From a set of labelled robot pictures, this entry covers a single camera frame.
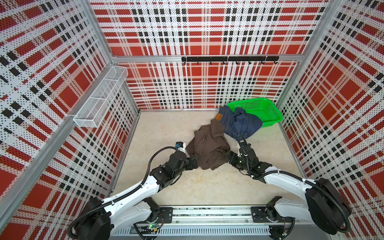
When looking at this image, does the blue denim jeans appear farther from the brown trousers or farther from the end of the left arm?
the end of the left arm

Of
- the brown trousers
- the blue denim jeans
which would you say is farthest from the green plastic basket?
the brown trousers

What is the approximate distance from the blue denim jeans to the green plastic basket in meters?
0.05

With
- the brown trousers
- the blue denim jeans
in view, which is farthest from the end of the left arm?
the blue denim jeans

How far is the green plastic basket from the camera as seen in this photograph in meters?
1.15

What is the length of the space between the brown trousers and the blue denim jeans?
96mm

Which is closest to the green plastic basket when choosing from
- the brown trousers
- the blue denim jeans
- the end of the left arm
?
the blue denim jeans

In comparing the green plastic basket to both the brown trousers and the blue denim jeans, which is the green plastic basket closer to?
the blue denim jeans

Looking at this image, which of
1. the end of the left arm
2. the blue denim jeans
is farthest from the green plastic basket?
the end of the left arm

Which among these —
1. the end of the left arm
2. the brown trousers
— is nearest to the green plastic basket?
the brown trousers

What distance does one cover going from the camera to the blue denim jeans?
0.98 m

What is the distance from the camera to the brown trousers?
0.86m

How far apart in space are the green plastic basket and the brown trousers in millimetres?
287

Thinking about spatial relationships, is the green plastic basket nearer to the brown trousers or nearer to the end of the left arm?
→ the brown trousers

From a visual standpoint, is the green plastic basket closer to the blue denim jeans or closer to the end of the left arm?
the blue denim jeans
